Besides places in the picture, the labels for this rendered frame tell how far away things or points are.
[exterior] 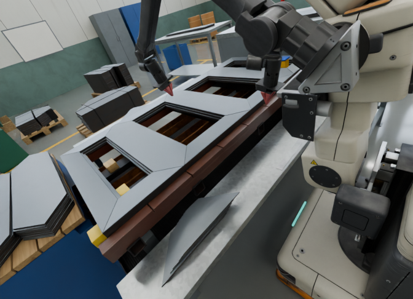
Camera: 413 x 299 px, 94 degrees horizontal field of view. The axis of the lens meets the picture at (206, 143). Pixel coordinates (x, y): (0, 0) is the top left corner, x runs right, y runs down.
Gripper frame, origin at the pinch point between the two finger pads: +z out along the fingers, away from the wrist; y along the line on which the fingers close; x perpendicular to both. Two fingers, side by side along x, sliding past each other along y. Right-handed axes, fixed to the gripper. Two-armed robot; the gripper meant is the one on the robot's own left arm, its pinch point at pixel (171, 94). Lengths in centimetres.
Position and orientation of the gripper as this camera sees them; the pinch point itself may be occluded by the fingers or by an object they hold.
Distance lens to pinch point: 109.7
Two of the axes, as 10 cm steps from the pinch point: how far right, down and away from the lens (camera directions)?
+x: 7.0, 2.8, -6.6
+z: 4.0, 6.2, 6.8
